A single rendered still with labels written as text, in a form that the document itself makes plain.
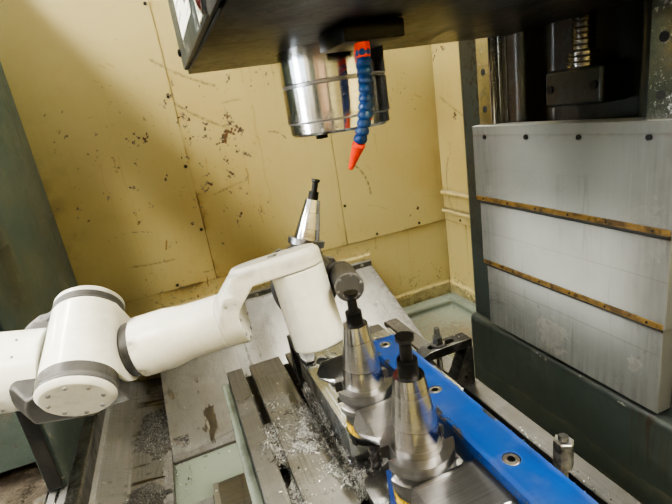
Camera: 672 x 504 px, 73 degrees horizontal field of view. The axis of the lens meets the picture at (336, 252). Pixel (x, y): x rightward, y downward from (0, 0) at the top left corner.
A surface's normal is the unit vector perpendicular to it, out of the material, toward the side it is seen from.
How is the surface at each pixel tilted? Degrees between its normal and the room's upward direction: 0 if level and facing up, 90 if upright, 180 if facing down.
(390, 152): 90
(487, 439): 0
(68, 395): 121
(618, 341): 90
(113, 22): 90
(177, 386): 24
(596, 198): 89
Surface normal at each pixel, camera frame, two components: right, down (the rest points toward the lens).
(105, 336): 0.79, -0.54
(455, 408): -0.15, -0.94
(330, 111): -0.11, 0.32
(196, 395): 0.00, -0.77
